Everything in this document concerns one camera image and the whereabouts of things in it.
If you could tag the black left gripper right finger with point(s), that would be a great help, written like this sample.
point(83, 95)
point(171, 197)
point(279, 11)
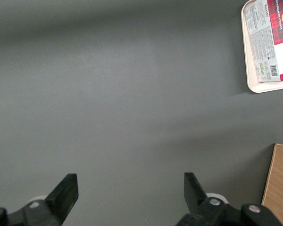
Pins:
point(195, 195)

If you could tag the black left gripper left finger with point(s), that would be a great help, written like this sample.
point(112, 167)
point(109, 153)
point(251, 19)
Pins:
point(61, 200)

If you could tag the beige plastic tray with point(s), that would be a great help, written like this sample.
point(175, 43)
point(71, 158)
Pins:
point(246, 58)

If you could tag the wooden two-drawer cabinet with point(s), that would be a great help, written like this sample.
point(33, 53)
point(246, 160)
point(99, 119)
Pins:
point(279, 188)

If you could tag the red tartan shortbread box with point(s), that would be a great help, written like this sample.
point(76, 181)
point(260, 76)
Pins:
point(261, 47)

